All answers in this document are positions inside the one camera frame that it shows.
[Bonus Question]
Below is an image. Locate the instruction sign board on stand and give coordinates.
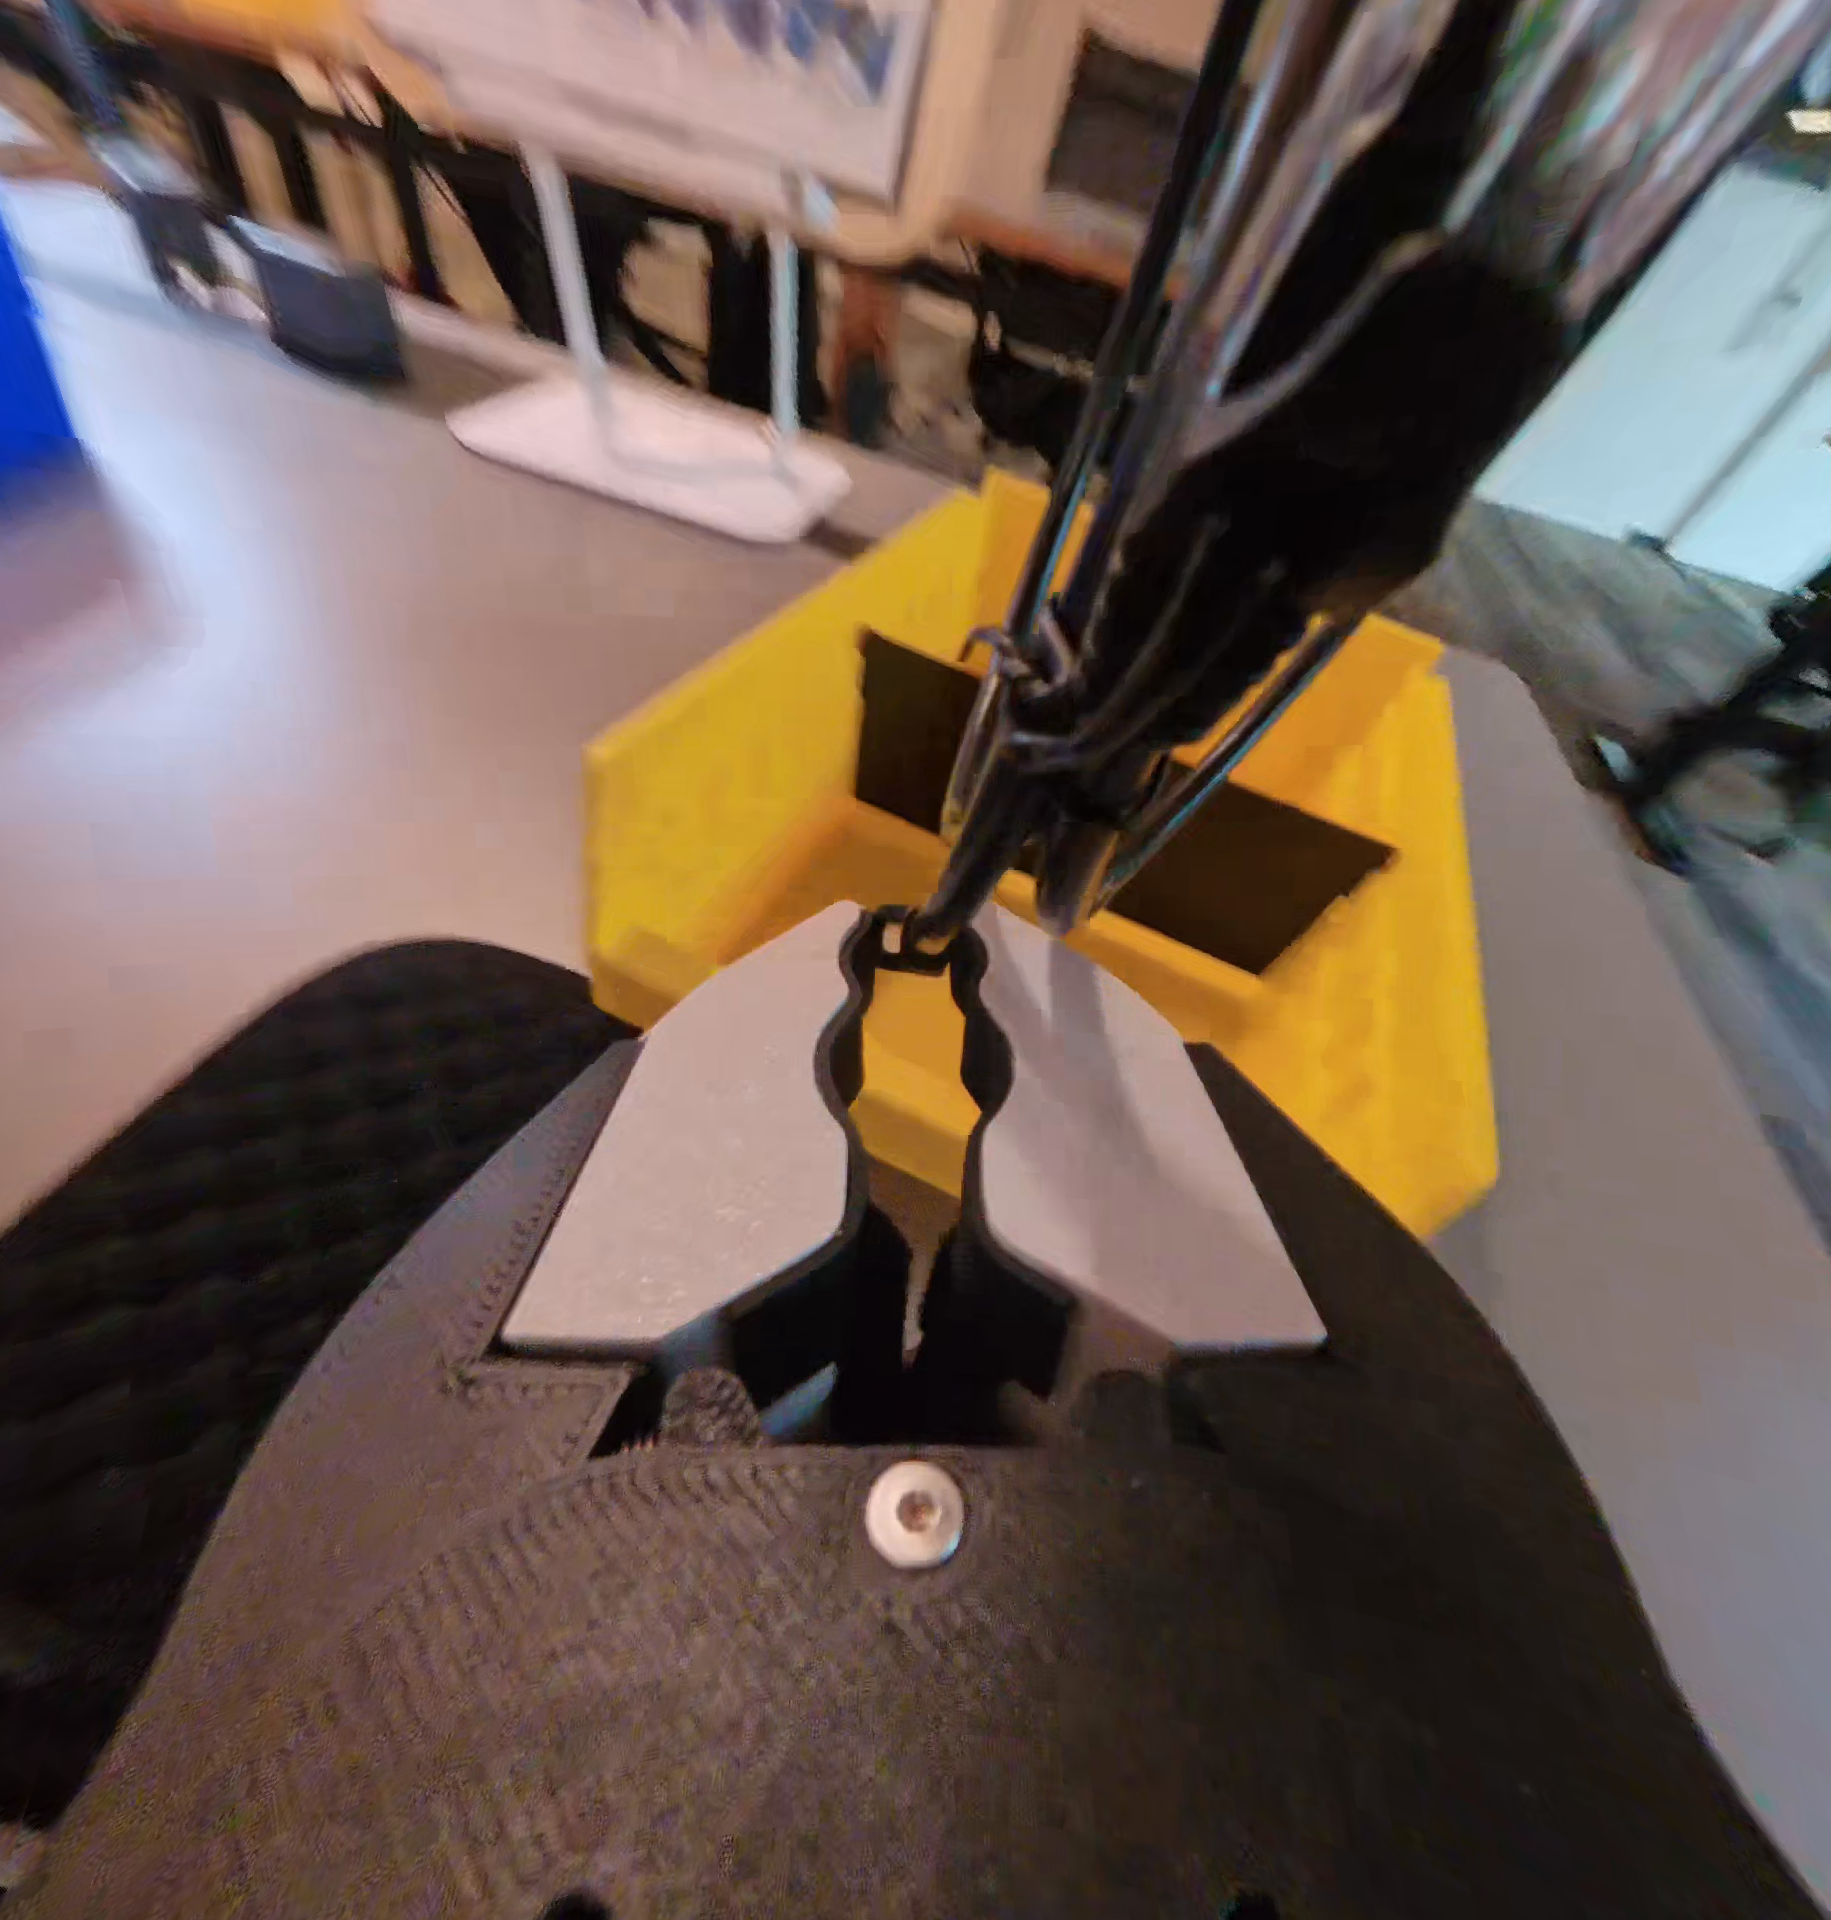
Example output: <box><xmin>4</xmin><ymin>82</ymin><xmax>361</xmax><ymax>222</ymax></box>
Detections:
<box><xmin>361</xmin><ymin>0</ymin><xmax>941</xmax><ymax>545</ymax></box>

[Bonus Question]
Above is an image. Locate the black foam mat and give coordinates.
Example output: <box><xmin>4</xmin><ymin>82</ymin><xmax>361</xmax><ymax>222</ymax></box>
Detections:
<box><xmin>0</xmin><ymin>937</ymin><xmax>646</xmax><ymax>1830</ymax></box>

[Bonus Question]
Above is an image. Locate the black office chair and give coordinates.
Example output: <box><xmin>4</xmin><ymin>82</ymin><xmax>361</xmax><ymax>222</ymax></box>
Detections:
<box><xmin>1583</xmin><ymin>427</ymin><xmax>1831</xmax><ymax>878</ymax></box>

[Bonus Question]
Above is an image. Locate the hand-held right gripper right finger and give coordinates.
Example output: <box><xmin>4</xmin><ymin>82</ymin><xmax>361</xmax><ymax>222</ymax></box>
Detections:
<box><xmin>915</xmin><ymin>905</ymin><xmax>1330</xmax><ymax>1444</ymax></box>

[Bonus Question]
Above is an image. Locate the black ethernet cable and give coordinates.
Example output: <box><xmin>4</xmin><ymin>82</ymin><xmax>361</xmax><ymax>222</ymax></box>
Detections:
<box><xmin>852</xmin><ymin>0</ymin><xmax>1831</xmax><ymax>982</ymax></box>

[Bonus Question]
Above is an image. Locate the black bin divider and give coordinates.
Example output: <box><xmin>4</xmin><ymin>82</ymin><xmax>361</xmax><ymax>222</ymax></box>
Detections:
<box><xmin>858</xmin><ymin>629</ymin><xmax>1399</xmax><ymax>978</ymax></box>

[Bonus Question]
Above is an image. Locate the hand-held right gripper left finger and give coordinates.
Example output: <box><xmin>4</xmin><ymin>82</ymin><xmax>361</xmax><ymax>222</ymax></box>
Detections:
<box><xmin>498</xmin><ymin>901</ymin><xmax>912</xmax><ymax>1444</ymax></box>

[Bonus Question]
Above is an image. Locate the grey electronic device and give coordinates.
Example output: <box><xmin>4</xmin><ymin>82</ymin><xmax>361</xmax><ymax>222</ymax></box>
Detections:
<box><xmin>230</xmin><ymin>216</ymin><xmax>411</xmax><ymax>385</ymax></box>

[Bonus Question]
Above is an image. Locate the yellow plastic bin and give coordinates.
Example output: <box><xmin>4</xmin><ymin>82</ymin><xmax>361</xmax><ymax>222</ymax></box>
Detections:
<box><xmin>586</xmin><ymin>466</ymin><xmax>1501</xmax><ymax>1244</ymax></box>

